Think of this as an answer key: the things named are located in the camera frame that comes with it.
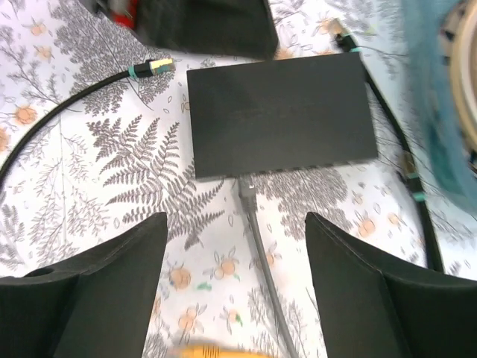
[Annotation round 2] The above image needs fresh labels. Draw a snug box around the yellow ethernet cable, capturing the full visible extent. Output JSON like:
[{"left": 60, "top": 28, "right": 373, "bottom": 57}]
[{"left": 167, "top": 343, "right": 277, "bottom": 358}]

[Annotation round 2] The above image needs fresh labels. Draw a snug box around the grey ethernet cable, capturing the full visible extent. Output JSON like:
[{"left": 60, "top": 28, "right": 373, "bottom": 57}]
[{"left": 236, "top": 177, "right": 301, "bottom": 358}]

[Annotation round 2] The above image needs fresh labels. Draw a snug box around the black ethernet cable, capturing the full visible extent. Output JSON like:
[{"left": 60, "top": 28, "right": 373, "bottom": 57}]
[
  {"left": 0, "top": 57, "right": 176, "bottom": 180},
  {"left": 331, "top": 17, "right": 446, "bottom": 273}
]

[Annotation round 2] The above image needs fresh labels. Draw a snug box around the striped cream bowl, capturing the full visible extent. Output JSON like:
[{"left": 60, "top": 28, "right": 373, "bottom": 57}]
[{"left": 439, "top": 1, "right": 476, "bottom": 170}]

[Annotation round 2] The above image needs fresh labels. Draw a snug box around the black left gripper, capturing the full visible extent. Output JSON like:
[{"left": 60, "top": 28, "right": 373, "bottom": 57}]
[{"left": 89, "top": 0, "right": 278, "bottom": 60}]

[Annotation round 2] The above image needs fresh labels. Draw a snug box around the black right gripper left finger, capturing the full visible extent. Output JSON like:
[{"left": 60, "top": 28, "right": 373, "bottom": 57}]
[{"left": 1, "top": 213, "right": 168, "bottom": 358}]

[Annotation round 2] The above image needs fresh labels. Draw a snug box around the black network switch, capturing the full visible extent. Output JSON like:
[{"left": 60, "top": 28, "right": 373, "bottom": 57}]
[{"left": 187, "top": 52, "right": 378, "bottom": 179}]

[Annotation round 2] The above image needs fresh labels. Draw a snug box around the teal plastic container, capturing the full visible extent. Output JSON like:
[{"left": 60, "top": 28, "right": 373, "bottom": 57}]
[{"left": 402, "top": 1, "right": 476, "bottom": 213}]

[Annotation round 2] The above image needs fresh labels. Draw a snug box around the floral table mat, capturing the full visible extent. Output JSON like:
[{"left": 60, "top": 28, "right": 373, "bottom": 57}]
[{"left": 0, "top": 0, "right": 477, "bottom": 358}]

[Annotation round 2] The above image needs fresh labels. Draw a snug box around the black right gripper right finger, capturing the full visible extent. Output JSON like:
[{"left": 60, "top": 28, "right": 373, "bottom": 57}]
[{"left": 306, "top": 212, "right": 476, "bottom": 357}]

